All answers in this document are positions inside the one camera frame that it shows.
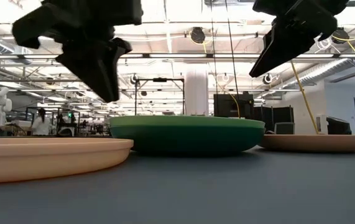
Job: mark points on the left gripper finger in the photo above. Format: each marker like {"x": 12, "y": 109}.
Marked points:
{"x": 81, "y": 59}
{"x": 112, "y": 62}

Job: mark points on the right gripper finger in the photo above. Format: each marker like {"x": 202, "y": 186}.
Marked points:
{"x": 270, "y": 43}
{"x": 292, "y": 37}

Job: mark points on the peach plastic plate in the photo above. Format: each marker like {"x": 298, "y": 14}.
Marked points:
{"x": 40, "y": 158}

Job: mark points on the pink plastic plate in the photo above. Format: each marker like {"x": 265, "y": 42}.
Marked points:
{"x": 317, "y": 143}

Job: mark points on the black partition panels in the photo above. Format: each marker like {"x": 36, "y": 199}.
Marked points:
{"x": 273, "y": 115}

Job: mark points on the black monitor screen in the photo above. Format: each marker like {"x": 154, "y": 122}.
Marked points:
{"x": 227, "y": 105}

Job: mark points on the person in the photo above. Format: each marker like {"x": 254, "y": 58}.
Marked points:
{"x": 42, "y": 126}

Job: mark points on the grey box monitor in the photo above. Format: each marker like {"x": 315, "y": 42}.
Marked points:
{"x": 284, "y": 128}

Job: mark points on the white round column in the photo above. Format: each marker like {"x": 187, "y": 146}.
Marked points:
{"x": 196, "y": 93}

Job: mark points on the dark green plastic plate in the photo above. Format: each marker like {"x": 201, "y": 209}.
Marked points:
{"x": 183, "y": 140}

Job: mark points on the black metal frame stand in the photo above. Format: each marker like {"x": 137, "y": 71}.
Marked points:
{"x": 160, "y": 79}

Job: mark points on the black frame workstation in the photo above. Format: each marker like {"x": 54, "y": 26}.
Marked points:
{"x": 66, "y": 124}

